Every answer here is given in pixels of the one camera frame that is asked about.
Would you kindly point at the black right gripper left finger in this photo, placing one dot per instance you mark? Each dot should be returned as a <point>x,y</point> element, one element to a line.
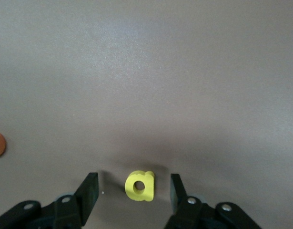
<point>89,190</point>

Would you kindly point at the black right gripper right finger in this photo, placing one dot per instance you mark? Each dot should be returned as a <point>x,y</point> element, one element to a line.
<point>177,190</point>

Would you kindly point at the yellow foam letter a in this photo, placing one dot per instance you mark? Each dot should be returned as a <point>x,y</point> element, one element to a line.
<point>148,190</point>

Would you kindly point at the brown table cover sheet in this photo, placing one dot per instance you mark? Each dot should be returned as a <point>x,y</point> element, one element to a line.
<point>146,71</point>

